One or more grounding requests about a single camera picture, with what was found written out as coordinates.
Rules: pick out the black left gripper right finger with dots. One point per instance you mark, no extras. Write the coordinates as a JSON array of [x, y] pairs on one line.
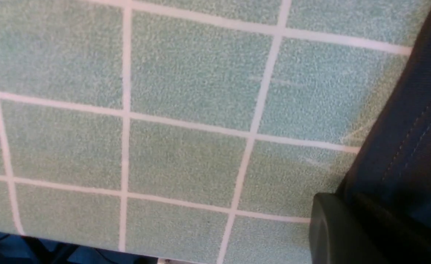
[[399, 238]]

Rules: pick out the dark gray long-sleeved shirt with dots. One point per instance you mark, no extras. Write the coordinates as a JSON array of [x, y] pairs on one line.
[[394, 163]]

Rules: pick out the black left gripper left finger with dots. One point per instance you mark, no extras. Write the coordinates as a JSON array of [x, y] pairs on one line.
[[336, 237]]

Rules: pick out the green checkered table mat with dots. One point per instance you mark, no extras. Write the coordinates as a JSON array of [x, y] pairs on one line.
[[197, 130]]

